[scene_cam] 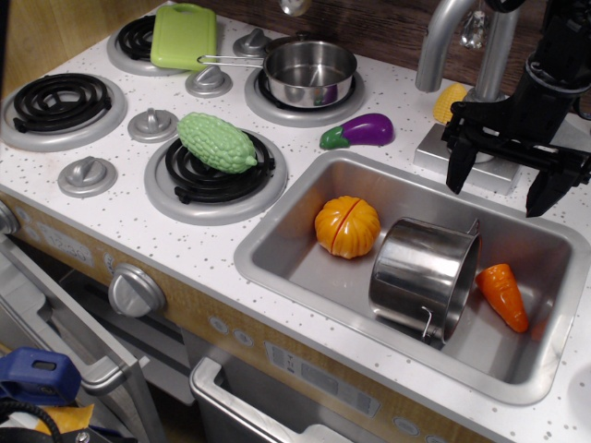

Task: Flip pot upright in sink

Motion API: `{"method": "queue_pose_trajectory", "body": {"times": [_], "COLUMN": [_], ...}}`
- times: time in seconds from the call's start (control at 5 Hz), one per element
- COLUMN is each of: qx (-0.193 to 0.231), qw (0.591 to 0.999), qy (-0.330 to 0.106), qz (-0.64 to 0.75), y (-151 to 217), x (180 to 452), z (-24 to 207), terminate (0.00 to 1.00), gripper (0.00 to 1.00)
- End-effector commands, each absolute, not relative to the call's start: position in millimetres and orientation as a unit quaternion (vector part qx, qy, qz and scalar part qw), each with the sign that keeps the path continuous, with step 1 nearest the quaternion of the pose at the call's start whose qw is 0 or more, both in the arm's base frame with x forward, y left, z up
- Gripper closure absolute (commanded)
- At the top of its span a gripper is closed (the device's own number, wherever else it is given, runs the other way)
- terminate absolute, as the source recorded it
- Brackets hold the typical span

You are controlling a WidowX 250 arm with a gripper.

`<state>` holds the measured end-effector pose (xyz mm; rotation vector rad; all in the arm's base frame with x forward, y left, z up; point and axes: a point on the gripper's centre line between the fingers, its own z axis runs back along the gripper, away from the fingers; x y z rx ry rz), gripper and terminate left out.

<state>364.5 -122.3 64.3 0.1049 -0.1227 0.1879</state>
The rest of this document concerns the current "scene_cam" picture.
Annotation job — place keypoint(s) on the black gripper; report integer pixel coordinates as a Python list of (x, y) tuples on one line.
[(521, 129)]

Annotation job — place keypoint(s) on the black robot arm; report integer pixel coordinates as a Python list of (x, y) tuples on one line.
[(563, 54)]

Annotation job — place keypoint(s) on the silver sink basin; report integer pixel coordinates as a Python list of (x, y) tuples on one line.
[(550, 263)]

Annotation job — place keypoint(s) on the steel pot lying sideways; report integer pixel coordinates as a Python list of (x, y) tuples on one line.
[(422, 277)]

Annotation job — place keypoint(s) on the yellow toy corn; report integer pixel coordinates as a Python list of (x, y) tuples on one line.
[(442, 108)]

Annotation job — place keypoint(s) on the orange toy carrot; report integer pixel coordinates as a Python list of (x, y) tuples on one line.
[(499, 286)]

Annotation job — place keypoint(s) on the purple toy eggplant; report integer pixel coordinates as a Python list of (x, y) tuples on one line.
[(367, 129)]

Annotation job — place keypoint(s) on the silver toy faucet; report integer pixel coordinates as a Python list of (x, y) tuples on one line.
[(493, 174)]

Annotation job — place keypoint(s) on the hanging clear crystal ornament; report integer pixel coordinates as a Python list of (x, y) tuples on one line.
[(474, 32)]

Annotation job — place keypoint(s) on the orange toy pumpkin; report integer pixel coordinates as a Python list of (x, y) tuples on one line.
[(347, 227)]

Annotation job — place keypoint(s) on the back right black burner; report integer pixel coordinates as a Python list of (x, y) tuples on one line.
[(300, 110)]

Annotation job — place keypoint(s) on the black burner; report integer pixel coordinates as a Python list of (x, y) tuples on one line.
[(129, 49), (300, 110), (61, 112), (185, 189)]

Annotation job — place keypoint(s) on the hanging silver spoon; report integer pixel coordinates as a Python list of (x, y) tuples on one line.
[(295, 8)]

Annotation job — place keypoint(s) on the silver stove knob back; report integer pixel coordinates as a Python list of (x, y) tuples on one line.
[(252, 45)]

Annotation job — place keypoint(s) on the silver stove knob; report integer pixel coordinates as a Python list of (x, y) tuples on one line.
[(252, 45), (87, 177), (209, 83), (153, 126)]

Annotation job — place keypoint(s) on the green toy bitter gourd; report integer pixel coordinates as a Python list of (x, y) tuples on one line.
[(217, 143)]

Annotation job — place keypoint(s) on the silver stove knob upper middle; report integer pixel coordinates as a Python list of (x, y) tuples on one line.
[(209, 83)]

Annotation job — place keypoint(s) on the front right black burner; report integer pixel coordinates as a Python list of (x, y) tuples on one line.
[(185, 189)]

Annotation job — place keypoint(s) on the green plastic cutting board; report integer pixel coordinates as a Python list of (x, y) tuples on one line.
[(182, 33)]

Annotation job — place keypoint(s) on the silver stove knob lower middle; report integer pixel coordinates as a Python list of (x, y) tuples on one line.
[(153, 126)]

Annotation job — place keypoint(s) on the silver oven dial knob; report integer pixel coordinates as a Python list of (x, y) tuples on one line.
[(133, 293)]

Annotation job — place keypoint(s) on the back left black burner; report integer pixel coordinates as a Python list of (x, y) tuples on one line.
[(129, 49)]

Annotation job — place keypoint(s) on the silver stove knob front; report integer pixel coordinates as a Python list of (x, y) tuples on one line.
[(87, 177)]

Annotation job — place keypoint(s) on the front left black burner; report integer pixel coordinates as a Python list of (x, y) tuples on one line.
[(61, 112)]

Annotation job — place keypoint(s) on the silver dial knob left edge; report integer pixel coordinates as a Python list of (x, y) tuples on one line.
[(9, 223)]

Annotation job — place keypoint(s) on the blue clamp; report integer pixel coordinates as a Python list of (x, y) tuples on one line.
[(39, 377)]

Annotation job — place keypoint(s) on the steel saucepan with handle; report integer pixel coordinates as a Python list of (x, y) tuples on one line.
[(313, 67)]

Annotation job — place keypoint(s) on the grey dishwasher door with handle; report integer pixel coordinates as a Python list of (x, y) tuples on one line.
[(236, 413)]

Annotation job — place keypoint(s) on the grey oven door with handle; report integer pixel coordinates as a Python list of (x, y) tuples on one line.
[(37, 312)]

